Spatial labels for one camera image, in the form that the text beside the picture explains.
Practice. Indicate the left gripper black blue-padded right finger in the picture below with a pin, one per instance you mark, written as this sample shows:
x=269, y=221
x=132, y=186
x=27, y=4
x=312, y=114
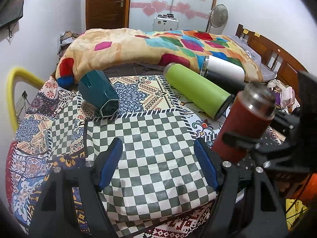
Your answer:
x=247, y=205

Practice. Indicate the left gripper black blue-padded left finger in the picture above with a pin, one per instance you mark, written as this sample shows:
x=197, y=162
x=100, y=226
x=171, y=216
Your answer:
x=54, y=214

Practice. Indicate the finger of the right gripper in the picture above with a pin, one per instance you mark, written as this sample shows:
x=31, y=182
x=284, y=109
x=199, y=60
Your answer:
x=307, y=94
x=242, y=142

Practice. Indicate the red thermos bottle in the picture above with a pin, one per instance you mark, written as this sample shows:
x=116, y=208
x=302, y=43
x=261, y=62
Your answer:
x=250, y=115

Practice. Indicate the teal faceted cup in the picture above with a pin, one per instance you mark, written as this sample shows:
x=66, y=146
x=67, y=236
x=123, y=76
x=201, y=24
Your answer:
x=96, y=88

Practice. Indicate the wooden headboard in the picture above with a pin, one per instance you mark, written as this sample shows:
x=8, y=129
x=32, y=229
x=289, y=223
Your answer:
x=272, y=53

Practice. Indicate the grey pillow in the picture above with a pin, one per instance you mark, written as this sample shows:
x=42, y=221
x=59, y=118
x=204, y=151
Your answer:
x=266, y=72

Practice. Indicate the green thermos bottle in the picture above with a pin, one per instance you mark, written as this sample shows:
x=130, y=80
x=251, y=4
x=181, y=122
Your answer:
x=209, y=97

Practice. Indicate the black thermos bottle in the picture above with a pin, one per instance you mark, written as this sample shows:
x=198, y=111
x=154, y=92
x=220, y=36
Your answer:
x=231, y=86

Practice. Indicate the white thermos bottle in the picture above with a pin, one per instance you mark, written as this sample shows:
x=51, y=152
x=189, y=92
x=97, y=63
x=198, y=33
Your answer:
x=222, y=67

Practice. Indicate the patterned checkered bed sheet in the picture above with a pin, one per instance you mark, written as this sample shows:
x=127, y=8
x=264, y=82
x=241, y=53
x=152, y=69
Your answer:
x=158, y=188

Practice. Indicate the standing electric fan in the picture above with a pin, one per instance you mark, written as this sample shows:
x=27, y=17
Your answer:
x=218, y=19

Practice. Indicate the sliding wardrobe with hearts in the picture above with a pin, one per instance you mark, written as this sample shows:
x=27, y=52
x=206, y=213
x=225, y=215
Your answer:
x=191, y=14

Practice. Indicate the yellow foam tube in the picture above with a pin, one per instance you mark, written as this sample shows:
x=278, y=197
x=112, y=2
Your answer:
x=26, y=76

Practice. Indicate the colourful patchwork quilt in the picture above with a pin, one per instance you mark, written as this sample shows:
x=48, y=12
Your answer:
x=99, y=49

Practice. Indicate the pile of clothes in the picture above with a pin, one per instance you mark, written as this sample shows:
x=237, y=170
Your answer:
x=65, y=39

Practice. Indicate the brown wooden door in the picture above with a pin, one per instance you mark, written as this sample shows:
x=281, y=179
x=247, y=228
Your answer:
x=106, y=14

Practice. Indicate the wall power socket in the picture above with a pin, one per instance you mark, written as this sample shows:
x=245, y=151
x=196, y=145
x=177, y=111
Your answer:
x=21, y=102

